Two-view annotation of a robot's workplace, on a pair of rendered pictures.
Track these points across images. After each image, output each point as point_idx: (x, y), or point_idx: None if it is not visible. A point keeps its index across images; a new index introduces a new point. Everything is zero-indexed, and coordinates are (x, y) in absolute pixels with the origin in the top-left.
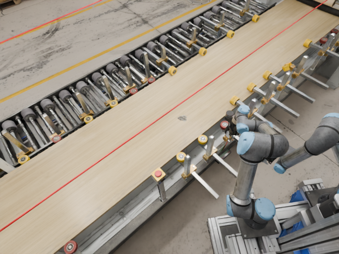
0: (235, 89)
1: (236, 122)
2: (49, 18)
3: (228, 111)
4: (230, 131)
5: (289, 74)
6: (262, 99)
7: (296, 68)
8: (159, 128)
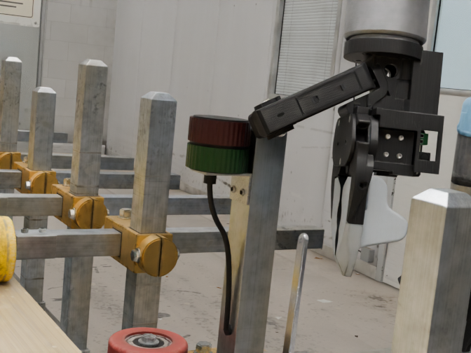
0: None
1: (423, 12)
2: None
3: (204, 115)
4: (419, 129)
5: (53, 90)
6: (74, 208)
7: (1, 130)
8: None
